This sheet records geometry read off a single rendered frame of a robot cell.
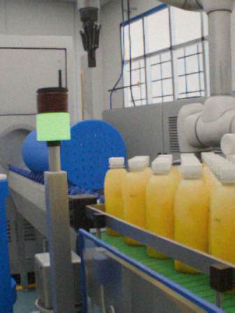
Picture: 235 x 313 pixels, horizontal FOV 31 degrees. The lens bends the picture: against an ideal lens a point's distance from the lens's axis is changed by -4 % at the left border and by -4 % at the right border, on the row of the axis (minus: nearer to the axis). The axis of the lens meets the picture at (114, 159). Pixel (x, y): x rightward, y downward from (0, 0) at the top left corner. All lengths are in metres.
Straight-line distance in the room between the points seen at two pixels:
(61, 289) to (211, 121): 1.16
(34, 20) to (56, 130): 6.22
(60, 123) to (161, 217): 0.29
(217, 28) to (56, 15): 5.40
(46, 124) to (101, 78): 6.48
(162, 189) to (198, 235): 0.15
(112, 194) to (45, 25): 6.02
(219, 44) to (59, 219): 1.27
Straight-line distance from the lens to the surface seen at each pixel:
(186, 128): 1.97
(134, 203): 1.03
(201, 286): 0.77
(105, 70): 7.26
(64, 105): 0.82
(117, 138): 1.77
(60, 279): 0.87
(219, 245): 0.72
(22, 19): 6.94
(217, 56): 1.90
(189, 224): 0.81
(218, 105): 1.83
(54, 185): 0.83
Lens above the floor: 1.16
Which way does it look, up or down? 3 degrees down
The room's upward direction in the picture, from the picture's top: 2 degrees counter-clockwise
